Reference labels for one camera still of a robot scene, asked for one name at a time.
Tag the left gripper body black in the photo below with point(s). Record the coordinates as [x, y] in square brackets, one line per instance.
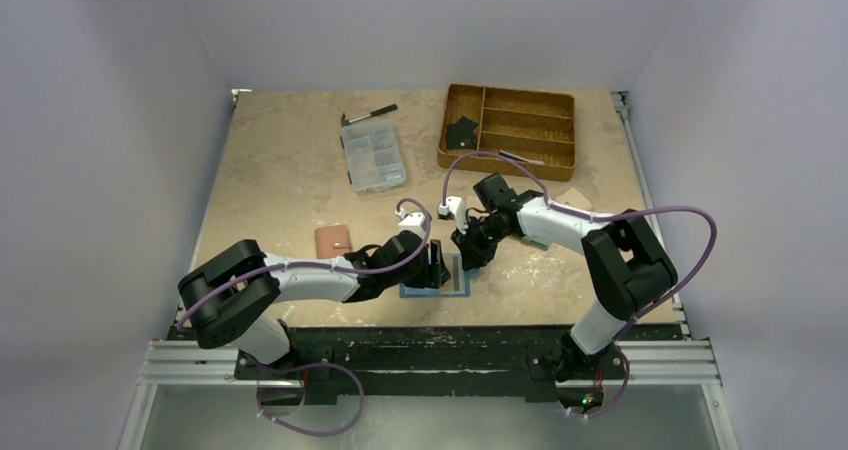
[432, 268]

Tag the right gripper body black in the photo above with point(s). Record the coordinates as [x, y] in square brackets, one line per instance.
[472, 248]

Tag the blue leather card holder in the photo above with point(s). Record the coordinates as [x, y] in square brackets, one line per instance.
[406, 292]

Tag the grey striped card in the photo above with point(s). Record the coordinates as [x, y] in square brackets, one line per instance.
[519, 158]

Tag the black VIP credit card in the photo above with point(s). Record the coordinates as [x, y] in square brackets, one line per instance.
[458, 137]

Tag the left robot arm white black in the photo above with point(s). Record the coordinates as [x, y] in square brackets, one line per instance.
[227, 299]

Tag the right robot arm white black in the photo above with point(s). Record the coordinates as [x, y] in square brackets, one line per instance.
[629, 268]

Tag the pink leather card holder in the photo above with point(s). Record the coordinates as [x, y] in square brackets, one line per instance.
[332, 241]

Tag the beige card holder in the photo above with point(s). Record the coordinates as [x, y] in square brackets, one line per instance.
[574, 198]

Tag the wicker cutlery tray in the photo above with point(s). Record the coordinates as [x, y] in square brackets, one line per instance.
[535, 124]

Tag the clear plastic screw organizer box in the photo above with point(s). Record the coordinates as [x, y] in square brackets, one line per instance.
[373, 157]

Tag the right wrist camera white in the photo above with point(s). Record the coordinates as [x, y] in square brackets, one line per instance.
[455, 209]

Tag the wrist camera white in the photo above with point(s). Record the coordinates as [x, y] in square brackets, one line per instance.
[418, 223]
[455, 209]

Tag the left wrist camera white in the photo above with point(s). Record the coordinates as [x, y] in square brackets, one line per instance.
[418, 223]

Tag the black metal base rail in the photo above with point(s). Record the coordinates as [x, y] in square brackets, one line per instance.
[453, 361]

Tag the claw hammer black handle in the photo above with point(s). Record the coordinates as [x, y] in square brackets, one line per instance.
[345, 121]

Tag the aluminium frame rail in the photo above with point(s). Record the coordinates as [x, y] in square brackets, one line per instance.
[651, 363]

